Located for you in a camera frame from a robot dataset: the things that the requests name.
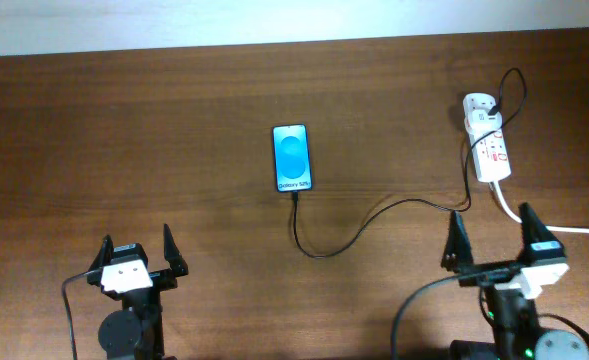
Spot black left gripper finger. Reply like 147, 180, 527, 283
87, 235, 114, 286
162, 224, 189, 277

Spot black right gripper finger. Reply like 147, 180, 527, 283
517, 202, 567, 266
441, 211, 474, 273

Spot black USB charging cable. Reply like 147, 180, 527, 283
290, 66, 528, 260

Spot blue screen smartphone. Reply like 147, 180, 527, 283
272, 124, 313, 192

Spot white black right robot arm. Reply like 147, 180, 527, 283
441, 203, 589, 360

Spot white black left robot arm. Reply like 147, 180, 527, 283
87, 225, 188, 360

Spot white USB charger adapter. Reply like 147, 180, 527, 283
464, 109, 503, 134

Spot white power strip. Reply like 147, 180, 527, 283
463, 93, 511, 183

